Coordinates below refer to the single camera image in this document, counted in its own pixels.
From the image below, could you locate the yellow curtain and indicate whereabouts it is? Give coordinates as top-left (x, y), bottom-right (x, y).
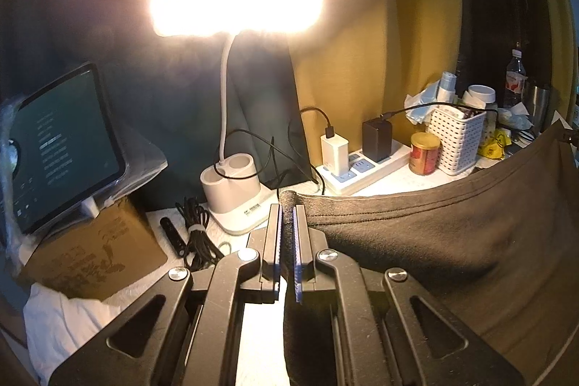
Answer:
top-left (291, 0), bottom-right (462, 148)

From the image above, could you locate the black charger adapter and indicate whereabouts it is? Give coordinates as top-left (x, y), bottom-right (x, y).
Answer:
top-left (362, 118), bottom-right (393, 162)

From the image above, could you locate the white garment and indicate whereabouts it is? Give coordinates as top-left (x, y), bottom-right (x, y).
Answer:
top-left (22, 283), bottom-right (122, 385)

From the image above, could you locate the plastic cola bottle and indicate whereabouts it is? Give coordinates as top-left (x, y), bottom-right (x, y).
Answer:
top-left (502, 49), bottom-right (527, 109)

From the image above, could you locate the dark brown t-shirt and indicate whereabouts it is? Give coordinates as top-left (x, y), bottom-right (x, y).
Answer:
top-left (281, 122), bottom-right (578, 385)

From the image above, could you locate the coiled black cable bundle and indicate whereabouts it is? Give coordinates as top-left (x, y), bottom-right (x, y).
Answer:
top-left (159, 196), bottom-right (228, 273)

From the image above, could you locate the dark teal curtain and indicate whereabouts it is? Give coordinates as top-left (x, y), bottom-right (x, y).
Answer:
top-left (0, 0), bottom-right (313, 215)

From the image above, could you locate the white perforated plastic basket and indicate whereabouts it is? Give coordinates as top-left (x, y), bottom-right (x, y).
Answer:
top-left (427, 106), bottom-right (486, 175)

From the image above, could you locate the red gold tin can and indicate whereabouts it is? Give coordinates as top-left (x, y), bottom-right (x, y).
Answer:
top-left (408, 132), bottom-right (441, 175)

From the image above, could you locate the white power strip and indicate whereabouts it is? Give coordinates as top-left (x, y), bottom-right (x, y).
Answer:
top-left (317, 140), bottom-right (411, 196)

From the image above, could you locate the black lamp power cable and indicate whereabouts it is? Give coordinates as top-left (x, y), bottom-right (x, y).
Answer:
top-left (214, 128), bottom-right (327, 197)

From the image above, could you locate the clear jar white lid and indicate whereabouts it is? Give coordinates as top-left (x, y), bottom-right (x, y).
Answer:
top-left (462, 84), bottom-right (498, 145)

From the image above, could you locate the white desk lamp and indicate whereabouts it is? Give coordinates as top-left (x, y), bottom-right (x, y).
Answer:
top-left (147, 0), bottom-right (327, 237)

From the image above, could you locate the yellow snack packet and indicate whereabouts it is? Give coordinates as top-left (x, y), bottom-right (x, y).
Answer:
top-left (477, 128), bottom-right (512, 160)

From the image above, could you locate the brown cardboard box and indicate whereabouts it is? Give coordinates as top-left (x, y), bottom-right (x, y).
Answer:
top-left (18, 198), bottom-right (167, 301)

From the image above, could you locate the white charger adapter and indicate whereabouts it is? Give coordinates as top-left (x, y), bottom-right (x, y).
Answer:
top-left (321, 134), bottom-right (349, 177)

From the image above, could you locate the steel tumbler cup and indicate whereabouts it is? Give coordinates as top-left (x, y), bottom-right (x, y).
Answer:
top-left (524, 82), bottom-right (550, 134)

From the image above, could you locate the black usb charging cable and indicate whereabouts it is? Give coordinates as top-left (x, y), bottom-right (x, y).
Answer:
top-left (298, 101), bottom-right (499, 138)

